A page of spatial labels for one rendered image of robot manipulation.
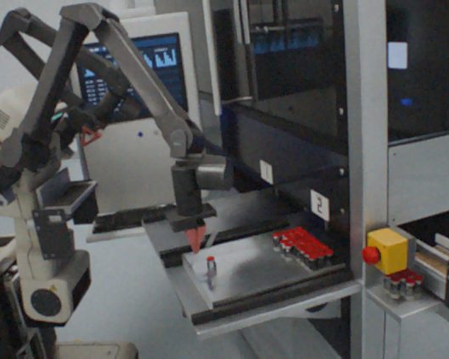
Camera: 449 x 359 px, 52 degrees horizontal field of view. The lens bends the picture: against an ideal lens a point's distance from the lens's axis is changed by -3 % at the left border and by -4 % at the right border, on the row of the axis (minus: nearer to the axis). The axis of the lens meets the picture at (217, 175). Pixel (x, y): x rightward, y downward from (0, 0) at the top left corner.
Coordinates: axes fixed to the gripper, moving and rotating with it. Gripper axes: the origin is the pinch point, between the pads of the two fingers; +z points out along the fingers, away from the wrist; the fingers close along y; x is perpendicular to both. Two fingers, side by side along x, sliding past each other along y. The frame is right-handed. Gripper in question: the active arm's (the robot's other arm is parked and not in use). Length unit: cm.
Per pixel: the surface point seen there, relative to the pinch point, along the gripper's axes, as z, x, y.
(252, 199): 13, 54, 36
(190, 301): 14.3, 2.9, -2.3
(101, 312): 101, 153, -25
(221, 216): 14, 46, 21
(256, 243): 12.9, 20.3, 22.5
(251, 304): 13.0, -7.2, 9.1
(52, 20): -79, 545, -15
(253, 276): 14.0, 5.7, 15.1
